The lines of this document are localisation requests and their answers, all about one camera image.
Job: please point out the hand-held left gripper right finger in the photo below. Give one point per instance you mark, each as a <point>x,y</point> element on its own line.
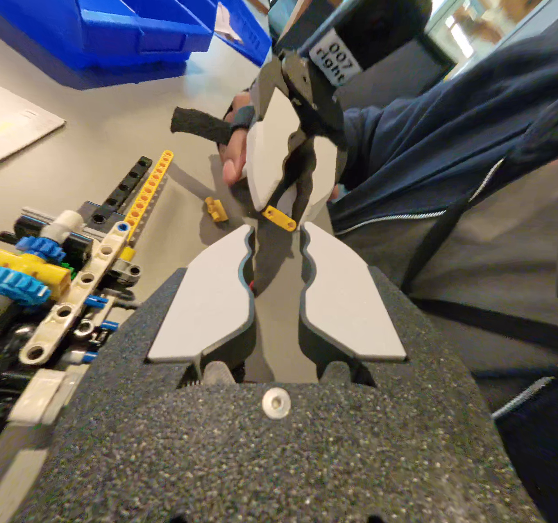
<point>348,309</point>

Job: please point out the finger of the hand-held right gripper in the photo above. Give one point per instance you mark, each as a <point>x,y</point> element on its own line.
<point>268,152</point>
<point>327,174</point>

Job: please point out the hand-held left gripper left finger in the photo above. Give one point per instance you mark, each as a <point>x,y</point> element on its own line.
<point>205,309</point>

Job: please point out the short yellow lego beam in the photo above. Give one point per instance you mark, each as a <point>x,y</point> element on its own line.
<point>279,218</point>

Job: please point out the small yellow lego brick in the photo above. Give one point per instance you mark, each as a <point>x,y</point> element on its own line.
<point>216,209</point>

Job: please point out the lego technic vehicle model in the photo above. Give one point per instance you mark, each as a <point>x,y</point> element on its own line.
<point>87,270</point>

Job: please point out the blue plastic parts bin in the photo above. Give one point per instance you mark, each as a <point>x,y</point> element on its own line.
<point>109,21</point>

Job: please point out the lego instruction booklet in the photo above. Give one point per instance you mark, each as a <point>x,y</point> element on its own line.
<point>22,121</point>

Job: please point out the person's right forearm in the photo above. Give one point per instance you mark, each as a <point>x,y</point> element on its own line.
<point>436,130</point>

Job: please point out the person's right hand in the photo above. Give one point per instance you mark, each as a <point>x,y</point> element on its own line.
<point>235,161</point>

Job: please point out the person's navy jacket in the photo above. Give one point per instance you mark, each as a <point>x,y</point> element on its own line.
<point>536,453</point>

